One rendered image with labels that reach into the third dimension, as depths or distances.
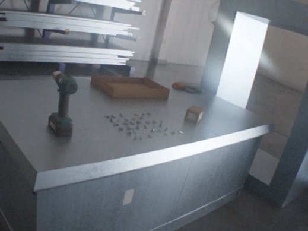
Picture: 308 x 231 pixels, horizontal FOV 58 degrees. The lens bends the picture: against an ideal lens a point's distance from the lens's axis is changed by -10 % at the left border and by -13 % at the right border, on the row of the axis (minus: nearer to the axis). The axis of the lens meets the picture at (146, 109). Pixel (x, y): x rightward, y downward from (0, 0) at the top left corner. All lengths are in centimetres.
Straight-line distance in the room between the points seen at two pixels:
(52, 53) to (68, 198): 391
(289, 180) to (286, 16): 127
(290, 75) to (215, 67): 820
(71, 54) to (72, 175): 412
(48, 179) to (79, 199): 25
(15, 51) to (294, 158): 391
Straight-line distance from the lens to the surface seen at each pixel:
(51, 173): 101
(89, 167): 108
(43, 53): 487
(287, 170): 248
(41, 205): 114
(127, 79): 219
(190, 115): 171
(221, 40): 278
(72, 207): 122
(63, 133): 122
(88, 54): 522
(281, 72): 1102
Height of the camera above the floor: 118
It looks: 18 degrees down
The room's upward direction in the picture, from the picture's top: 13 degrees clockwise
